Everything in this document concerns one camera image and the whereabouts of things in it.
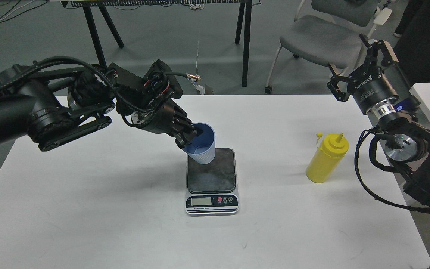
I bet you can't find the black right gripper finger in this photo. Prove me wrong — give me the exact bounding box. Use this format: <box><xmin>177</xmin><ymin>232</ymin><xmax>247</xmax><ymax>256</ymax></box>
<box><xmin>327</xmin><ymin>62</ymin><xmax>355</xmax><ymax>102</ymax></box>
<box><xmin>359</xmin><ymin>34</ymin><xmax>399</xmax><ymax>73</ymax></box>

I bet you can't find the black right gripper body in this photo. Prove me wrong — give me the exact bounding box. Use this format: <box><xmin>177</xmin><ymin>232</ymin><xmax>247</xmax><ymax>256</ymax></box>
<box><xmin>348</xmin><ymin>67</ymin><xmax>399</xmax><ymax>115</ymax></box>

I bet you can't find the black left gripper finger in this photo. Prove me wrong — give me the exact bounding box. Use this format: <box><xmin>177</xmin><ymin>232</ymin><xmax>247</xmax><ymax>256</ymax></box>
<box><xmin>180</xmin><ymin>122</ymin><xmax>204</xmax><ymax>139</ymax></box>
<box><xmin>174</xmin><ymin>133</ymin><xmax>197</xmax><ymax>149</ymax></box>

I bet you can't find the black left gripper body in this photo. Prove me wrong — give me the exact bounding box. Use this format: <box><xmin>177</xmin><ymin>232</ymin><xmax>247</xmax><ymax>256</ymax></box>
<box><xmin>125</xmin><ymin>101</ymin><xmax>193</xmax><ymax>140</ymax></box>

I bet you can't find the light blue plastic cup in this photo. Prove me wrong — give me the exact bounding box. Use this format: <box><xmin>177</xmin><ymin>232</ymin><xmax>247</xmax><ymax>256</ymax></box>
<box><xmin>182</xmin><ymin>123</ymin><xmax>215</xmax><ymax>165</ymax></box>

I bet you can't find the yellow squeeze bottle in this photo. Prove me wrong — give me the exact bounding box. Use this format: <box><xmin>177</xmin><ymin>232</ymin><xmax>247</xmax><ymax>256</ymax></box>
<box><xmin>306</xmin><ymin>133</ymin><xmax>349</xmax><ymax>183</ymax></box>

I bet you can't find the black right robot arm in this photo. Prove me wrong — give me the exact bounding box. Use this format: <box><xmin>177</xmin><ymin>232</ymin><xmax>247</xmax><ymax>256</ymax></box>
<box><xmin>327</xmin><ymin>34</ymin><xmax>430</xmax><ymax>213</ymax></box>

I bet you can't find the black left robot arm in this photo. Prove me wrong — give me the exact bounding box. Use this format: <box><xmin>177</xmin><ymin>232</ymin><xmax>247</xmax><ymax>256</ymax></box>
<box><xmin>0</xmin><ymin>56</ymin><xmax>205</xmax><ymax>152</ymax></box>

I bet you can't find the black digital kitchen scale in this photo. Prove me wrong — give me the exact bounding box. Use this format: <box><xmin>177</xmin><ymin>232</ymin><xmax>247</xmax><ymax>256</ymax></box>
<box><xmin>185</xmin><ymin>148</ymin><xmax>240</xmax><ymax>216</ymax></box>

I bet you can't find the black cabinet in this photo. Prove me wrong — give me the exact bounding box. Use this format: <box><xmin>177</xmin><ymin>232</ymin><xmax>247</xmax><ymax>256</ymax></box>
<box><xmin>394</xmin><ymin>0</ymin><xmax>430</xmax><ymax>86</ymax></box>

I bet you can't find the grey office chair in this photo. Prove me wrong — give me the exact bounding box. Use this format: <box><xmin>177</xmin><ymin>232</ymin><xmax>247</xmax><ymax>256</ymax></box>
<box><xmin>275</xmin><ymin>0</ymin><xmax>392</xmax><ymax>74</ymax></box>

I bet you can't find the white cable with plug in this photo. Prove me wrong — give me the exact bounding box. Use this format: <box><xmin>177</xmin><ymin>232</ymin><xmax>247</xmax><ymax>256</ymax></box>
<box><xmin>190</xmin><ymin>30</ymin><xmax>206</xmax><ymax>94</ymax></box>

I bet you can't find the black metal table frame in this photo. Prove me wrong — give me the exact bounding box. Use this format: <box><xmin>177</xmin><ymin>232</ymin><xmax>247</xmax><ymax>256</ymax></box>
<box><xmin>59</xmin><ymin>0</ymin><xmax>261</xmax><ymax>87</ymax></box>

